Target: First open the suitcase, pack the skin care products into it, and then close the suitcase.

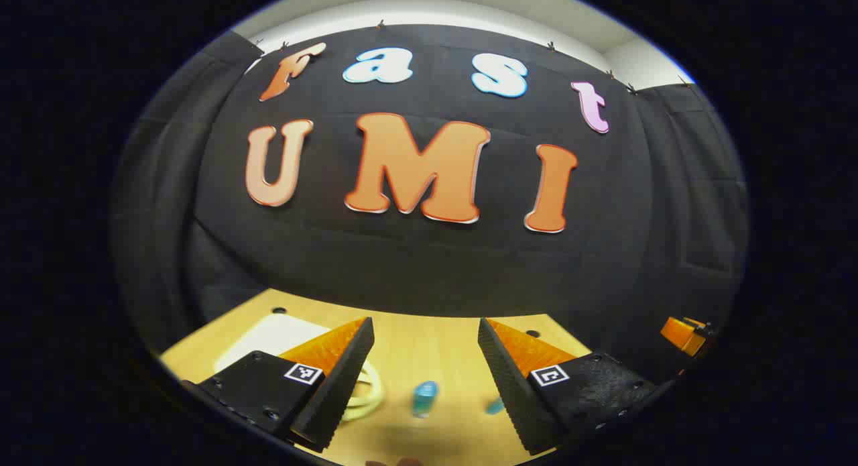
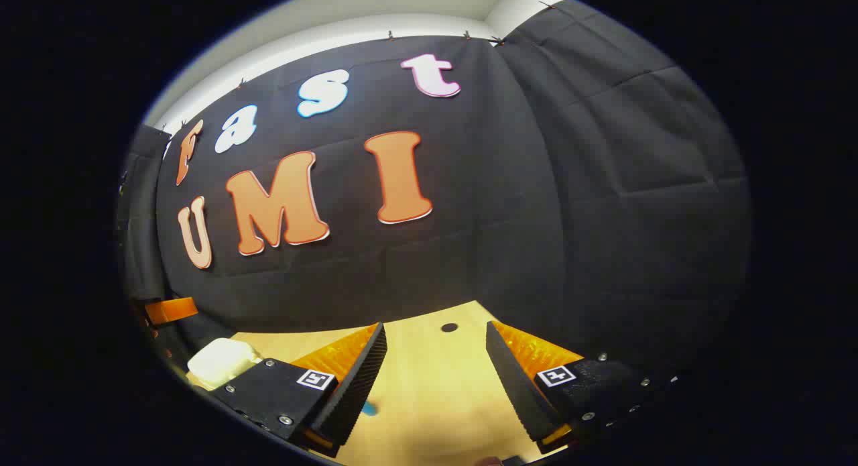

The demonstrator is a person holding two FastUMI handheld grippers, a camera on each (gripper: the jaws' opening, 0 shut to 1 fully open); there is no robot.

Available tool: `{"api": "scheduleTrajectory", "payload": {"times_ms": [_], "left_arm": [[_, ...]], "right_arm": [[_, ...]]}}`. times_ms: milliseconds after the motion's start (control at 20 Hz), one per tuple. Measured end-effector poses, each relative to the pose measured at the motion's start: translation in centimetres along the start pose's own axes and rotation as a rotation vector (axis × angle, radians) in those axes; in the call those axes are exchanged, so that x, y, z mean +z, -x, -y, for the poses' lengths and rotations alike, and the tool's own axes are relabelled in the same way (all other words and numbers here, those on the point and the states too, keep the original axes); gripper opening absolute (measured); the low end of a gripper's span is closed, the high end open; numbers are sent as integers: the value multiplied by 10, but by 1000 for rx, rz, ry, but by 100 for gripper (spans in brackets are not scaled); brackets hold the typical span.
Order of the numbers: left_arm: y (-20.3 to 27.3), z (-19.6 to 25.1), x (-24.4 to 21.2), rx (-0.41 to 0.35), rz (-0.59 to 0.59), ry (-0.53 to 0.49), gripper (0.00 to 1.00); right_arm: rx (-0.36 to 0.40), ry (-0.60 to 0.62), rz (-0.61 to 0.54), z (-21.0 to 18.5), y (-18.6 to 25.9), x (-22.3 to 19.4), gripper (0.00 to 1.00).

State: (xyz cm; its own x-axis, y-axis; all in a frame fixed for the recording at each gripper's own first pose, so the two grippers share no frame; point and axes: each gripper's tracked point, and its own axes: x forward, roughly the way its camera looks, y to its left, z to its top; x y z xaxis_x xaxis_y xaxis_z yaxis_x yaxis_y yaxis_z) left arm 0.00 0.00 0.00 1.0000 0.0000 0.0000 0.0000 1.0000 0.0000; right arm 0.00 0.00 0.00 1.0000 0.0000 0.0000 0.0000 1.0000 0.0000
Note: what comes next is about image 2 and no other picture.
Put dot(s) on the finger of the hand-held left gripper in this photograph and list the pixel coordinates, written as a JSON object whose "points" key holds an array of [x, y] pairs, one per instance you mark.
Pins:
{"points": [[171, 310]]}

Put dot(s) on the cream suitcase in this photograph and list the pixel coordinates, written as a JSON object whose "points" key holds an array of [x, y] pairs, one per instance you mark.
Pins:
{"points": [[218, 362]]}

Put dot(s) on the blue skin care bottle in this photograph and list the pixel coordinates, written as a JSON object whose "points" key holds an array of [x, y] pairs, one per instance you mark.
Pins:
{"points": [[370, 408]]}

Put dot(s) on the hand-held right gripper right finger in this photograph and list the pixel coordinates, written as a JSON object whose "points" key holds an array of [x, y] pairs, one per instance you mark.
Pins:
{"points": [[516, 385]]}

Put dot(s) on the black backdrop cloth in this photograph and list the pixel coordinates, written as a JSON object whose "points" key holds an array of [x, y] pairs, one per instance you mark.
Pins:
{"points": [[536, 184]]}

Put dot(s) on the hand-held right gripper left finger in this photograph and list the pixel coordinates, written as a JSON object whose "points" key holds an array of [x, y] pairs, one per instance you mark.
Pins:
{"points": [[281, 392]]}

